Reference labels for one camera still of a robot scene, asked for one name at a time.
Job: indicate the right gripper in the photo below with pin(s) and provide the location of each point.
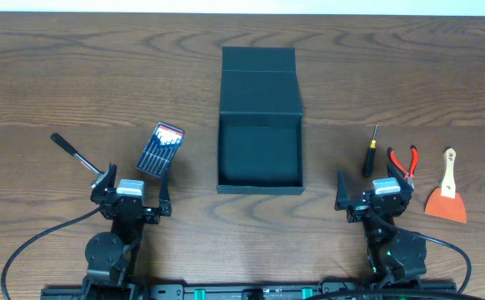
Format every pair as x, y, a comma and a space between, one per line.
360, 207

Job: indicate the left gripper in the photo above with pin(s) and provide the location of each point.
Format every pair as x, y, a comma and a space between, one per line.
130, 208

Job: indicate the black yellow screwdriver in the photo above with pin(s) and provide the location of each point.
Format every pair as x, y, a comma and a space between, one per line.
368, 166

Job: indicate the red handled pliers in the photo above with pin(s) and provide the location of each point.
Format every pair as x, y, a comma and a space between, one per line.
407, 173

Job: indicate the blue precision screwdriver set case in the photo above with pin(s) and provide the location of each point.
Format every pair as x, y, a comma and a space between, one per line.
160, 150

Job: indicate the orange scraper wooden handle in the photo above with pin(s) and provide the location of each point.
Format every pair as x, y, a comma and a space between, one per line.
445, 202

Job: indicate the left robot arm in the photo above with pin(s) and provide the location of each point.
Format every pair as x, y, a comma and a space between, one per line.
111, 256

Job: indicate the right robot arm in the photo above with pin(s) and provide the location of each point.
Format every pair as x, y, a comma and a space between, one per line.
395, 256

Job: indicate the black open gift box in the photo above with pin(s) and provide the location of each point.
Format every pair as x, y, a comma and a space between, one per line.
260, 136

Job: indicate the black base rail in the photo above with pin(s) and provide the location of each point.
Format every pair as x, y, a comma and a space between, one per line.
180, 292

